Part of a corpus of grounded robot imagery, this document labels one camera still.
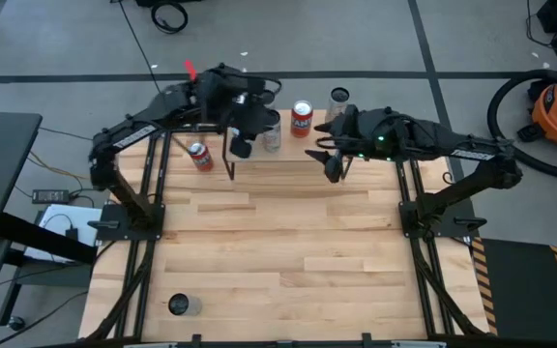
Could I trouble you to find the yellow cable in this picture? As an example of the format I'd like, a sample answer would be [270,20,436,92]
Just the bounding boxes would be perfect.
[26,150,96,183]

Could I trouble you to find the red Fanta soda can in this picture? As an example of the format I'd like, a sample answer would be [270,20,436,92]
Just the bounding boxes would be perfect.
[187,141,215,173]
[290,99,314,139]

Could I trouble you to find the thin black cable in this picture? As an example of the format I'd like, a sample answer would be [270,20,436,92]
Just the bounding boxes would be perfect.
[38,126,95,140]

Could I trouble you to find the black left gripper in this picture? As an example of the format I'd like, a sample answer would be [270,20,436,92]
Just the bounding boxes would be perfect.
[198,63,282,160]

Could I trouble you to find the wooden shelf black metal frame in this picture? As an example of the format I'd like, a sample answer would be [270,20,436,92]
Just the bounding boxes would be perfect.
[222,102,357,181]

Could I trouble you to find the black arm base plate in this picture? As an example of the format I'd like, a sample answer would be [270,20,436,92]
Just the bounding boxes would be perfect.
[398,200,487,239]
[87,202,166,242]

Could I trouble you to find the black mat hazard stripes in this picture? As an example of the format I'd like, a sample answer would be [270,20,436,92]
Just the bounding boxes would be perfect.
[469,236,557,344]

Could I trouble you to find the black sleeved cable bundle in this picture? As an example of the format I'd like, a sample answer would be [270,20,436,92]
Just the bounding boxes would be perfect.
[411,239,483,337]
[84,239,157,342]

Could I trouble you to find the white flat board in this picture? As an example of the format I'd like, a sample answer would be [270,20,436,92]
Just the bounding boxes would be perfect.
[24,203,103,265]

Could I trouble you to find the black power adapter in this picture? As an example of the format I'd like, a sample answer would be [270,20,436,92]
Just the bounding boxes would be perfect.
[31,188,71,205]

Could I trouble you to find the black desk leg frame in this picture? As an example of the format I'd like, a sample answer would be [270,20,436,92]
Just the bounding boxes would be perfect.
[0,212,99,334]

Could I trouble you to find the long black cable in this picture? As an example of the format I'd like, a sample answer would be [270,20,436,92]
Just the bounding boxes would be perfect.
[116,0,163,96]

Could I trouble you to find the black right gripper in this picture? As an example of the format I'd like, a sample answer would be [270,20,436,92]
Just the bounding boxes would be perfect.
[304,104,421,185]

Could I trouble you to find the black aluminium table frame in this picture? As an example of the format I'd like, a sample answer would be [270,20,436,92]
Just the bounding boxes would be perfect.
[82,123,490,348]

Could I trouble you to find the coiled black cable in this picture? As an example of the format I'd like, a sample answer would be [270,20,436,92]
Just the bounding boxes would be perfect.
[150,0,191,35]

